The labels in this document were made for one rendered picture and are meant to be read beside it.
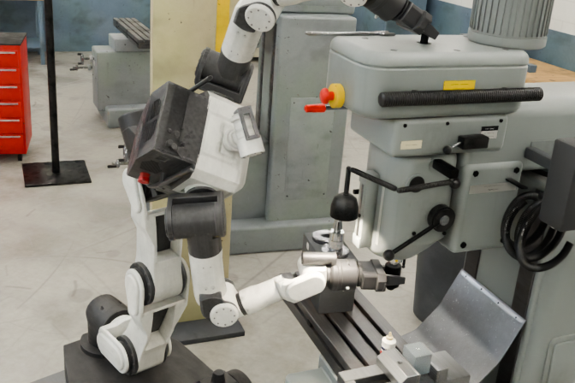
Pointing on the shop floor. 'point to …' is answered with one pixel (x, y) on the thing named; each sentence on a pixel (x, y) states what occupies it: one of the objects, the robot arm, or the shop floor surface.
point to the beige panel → (196, 42)
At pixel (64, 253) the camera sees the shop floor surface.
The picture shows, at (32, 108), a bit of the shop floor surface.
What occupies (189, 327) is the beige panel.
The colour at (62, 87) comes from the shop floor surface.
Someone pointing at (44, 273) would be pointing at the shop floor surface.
